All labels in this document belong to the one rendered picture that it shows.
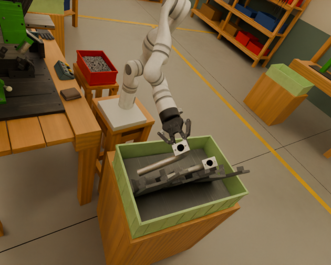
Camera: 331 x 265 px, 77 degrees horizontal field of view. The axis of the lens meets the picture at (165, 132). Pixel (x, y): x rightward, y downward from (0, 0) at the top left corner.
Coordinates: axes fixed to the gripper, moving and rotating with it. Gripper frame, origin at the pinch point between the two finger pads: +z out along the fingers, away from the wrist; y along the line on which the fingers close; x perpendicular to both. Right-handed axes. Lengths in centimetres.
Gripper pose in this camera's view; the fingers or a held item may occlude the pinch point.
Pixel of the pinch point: (180, 146)
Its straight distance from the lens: 75.4
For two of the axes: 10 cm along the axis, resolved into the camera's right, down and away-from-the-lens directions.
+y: 8.9, -4.0, -2.1
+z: 3.2, 8.9, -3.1
